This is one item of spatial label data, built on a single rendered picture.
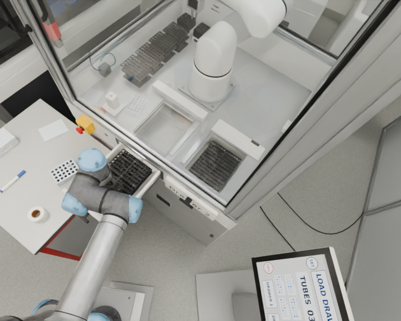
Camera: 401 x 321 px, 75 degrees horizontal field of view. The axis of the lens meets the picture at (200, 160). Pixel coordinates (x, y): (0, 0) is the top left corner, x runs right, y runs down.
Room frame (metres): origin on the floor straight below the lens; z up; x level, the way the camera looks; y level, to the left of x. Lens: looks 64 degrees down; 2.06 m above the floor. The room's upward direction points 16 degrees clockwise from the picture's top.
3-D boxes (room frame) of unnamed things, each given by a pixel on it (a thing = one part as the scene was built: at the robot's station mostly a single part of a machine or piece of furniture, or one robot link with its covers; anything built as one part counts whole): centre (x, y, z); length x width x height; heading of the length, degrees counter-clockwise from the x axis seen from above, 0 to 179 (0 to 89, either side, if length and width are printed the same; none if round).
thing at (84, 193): (0.16, 0.30, 1.27); 0.11 x 0.11 x 0.08; 1
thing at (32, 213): (0.11, 0.65, 0.78); 0.07 x 0.07 x 0.04
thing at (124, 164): (0.37, 0.33, 0.87); 0.22 x 0.18 x 0.06; 160
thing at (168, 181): (0.36, -0.01, 0.87); 0.29 x 0.02 x 0.11; 70
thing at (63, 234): (0.33, 0.78, 0.38); 0.62 x 0.58 x 0.76; 70
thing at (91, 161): (0.26, 0.31, 1.27); 0.09 x 0.08 x 0.11; 1
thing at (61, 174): (0.34, 0.63, 0.78); 0.12 x 0.08 x 0.04; 144
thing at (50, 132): (0.54, 0.80, 0.77); 0.13 x 0.09 x 0.02; 141
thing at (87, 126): (0.57, 0.60, 0.88); 0.07 x 0.05 x 0.07; 70
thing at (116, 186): (0.25, 0.31, 1.11); 0.09 x 0.08 x 0.12; 69
